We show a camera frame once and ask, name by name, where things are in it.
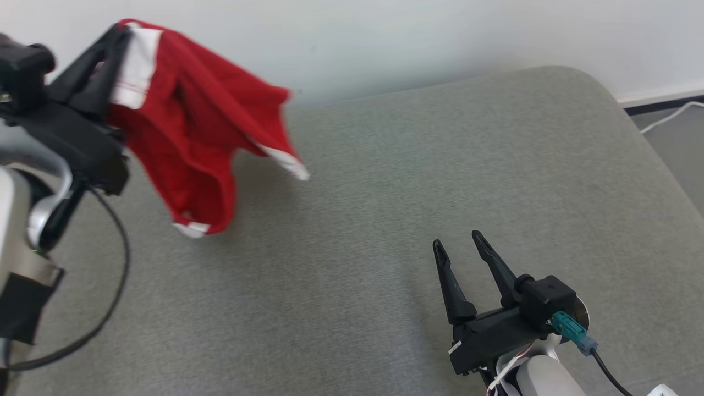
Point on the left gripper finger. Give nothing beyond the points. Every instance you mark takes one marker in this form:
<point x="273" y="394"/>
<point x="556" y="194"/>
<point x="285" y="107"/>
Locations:
<point x="82" y="60"/>
<point x="107" y="82"/>

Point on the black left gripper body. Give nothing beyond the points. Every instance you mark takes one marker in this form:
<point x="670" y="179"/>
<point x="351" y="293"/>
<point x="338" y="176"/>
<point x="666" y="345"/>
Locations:
<point x="77" y="143"/>

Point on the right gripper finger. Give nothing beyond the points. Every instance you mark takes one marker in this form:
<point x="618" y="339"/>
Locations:
<point x="454" y="291"/>
<point x="500" y="275"/>

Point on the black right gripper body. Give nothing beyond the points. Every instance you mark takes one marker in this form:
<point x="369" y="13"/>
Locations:
<point x="489" y="338"/>

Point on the red shorts with white stripe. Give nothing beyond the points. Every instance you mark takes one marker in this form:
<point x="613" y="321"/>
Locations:
<point x="192" y="121"/>

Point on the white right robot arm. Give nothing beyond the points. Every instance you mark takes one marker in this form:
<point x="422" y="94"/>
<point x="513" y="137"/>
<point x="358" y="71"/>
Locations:
<point x="544" y="377"/>

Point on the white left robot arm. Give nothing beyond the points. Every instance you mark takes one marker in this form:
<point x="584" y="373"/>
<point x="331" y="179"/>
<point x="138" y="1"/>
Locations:
<point x="14" y="220"/>

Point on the black baseboard strip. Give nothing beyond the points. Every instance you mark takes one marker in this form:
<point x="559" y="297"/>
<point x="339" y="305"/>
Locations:
<point x="660" y="104"/>

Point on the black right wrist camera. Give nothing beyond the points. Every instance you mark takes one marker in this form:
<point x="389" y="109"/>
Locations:
<point x="547" y="300"/>

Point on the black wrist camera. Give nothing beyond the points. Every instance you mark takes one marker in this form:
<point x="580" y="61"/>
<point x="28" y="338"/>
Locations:
<point x="547" y="300"/>
<point x="25" y="71"/>

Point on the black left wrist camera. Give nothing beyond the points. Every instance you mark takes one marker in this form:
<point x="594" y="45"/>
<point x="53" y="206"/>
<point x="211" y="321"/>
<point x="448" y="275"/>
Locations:
<point x="25" y="71"/>

